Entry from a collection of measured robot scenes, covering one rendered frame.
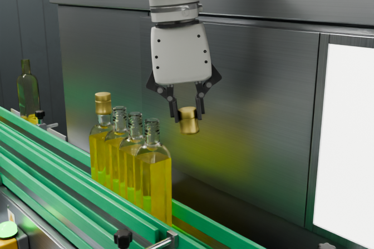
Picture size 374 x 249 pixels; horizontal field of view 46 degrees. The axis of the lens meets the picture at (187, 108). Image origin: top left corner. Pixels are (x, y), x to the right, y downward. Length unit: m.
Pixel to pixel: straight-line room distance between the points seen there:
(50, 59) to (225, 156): 2.77
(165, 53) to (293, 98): 0.23
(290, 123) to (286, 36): 0.15
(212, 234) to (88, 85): 0.67
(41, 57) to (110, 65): 2.37
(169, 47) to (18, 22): 2.92
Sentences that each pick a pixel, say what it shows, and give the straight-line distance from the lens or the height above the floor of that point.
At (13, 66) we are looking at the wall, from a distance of 3.70.
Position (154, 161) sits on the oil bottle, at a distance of 0.84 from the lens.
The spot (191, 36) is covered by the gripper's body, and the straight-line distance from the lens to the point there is 0.74.
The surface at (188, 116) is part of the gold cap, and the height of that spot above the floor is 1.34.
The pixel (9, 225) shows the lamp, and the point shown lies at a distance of 1.13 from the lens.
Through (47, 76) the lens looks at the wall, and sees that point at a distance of 3.59.
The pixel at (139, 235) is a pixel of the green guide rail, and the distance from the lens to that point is 0.88.
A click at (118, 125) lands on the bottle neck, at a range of 0.94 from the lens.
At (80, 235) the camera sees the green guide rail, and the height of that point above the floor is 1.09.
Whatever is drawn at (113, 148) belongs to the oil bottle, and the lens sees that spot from 0.94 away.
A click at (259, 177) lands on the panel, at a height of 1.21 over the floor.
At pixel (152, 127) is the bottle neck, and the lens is 0.84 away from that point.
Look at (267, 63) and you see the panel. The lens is 0.78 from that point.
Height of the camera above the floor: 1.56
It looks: 16 degrees down
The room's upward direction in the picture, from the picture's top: straight up
